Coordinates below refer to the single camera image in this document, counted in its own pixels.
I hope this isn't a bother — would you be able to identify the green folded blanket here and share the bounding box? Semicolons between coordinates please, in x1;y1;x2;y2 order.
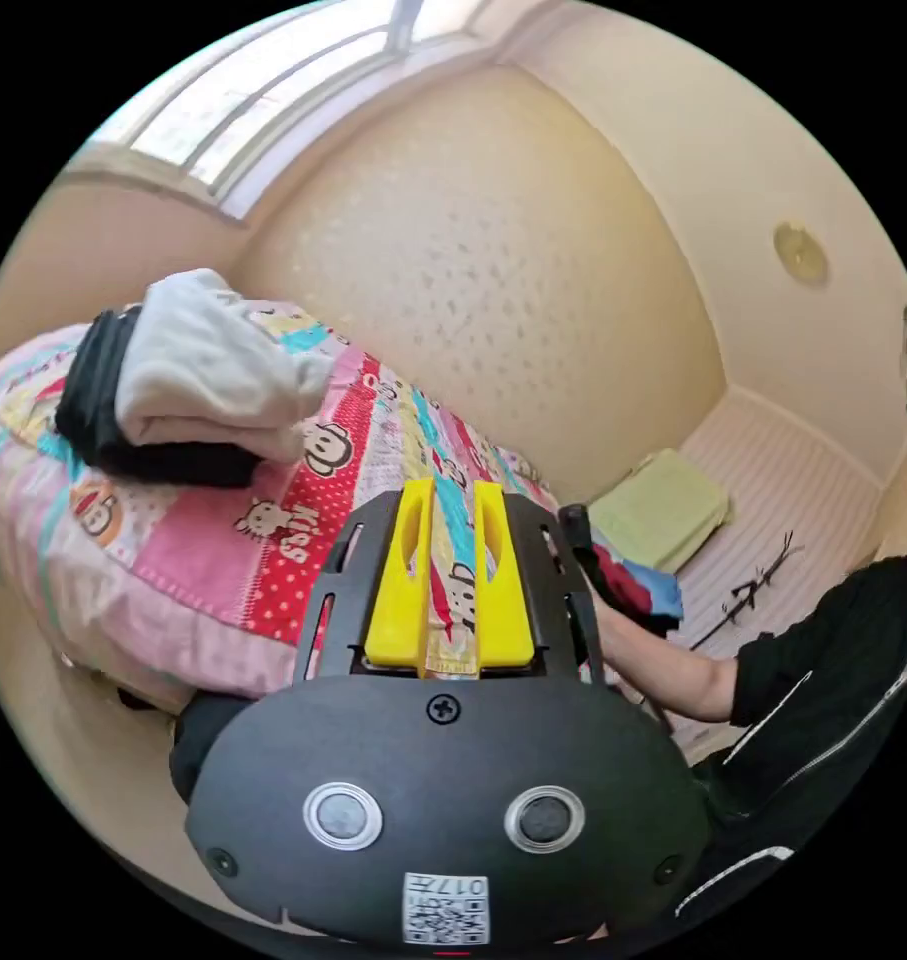
586;448;733;576

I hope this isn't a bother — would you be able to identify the window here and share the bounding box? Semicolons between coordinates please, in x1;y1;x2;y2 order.
66;0;503;223

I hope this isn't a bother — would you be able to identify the round lamp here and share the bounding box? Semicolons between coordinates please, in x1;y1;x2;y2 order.
772;220;830;287

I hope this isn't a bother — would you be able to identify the red long sleeve shirt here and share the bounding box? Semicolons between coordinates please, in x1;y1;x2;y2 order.
593;548;658;630

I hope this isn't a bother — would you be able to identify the blue garment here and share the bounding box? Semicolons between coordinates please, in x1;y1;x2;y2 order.
632;563;685;639

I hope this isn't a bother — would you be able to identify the person's right forearm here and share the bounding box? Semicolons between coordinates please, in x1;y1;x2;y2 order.
632;626;742;727

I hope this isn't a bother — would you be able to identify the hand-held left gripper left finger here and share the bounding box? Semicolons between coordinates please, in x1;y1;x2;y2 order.
364;479;434;669

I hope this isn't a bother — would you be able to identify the person's right hand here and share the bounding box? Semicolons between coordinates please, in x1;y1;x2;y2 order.
592;599;651;706

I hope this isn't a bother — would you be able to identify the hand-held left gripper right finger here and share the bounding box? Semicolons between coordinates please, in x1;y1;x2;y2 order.
473;480;535;668

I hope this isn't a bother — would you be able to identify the pile of clothes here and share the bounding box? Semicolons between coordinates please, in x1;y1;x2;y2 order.
53;268;336;490

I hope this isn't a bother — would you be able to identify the person's body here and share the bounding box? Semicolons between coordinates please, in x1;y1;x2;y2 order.
674;294;907;943

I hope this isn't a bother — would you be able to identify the bed with printed pink quilt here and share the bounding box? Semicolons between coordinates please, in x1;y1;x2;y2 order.
0;298;898;755

